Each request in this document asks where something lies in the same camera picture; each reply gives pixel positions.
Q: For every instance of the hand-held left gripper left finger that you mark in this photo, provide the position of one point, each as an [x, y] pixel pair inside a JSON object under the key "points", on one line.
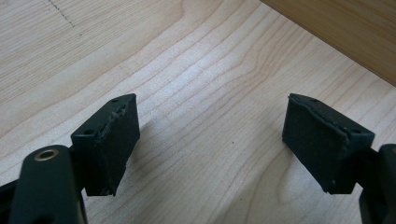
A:
{"points": [[106, 149]]}

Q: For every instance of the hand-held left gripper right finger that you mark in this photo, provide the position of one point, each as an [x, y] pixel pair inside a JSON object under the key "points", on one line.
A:
{"points": [[323, 149]]}

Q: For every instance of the brown wooden panel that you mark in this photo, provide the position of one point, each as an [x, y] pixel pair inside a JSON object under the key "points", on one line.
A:
{"points": [[348, 28]]}

